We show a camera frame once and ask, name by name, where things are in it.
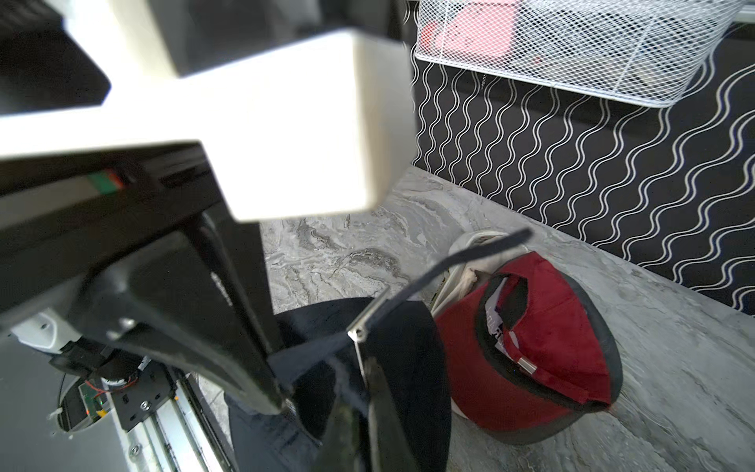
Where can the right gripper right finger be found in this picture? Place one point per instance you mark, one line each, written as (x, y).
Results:
(389, 449)

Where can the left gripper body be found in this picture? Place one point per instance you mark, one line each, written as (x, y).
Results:
(62, 218)

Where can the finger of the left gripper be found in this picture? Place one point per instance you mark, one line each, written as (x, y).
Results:
(164, 302)
(234, 251)

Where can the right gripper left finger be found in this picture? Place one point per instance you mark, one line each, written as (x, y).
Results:
(342, 445)

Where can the navy baseball cap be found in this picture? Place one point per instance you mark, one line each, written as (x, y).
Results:
(326, 348)

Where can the red baseball cap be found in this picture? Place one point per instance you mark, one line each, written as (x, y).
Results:
(528, 353)

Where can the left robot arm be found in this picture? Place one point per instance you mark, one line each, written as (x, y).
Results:
(49, 330)

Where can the cream baseball cap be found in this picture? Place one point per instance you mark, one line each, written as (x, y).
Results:
(462, 279)

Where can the pink triangular card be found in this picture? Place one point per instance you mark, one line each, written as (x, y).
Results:
(463, 29)

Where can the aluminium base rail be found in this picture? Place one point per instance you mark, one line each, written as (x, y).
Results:
(163, 425)

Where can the white wire basket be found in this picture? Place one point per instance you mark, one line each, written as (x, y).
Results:
(644, 53)

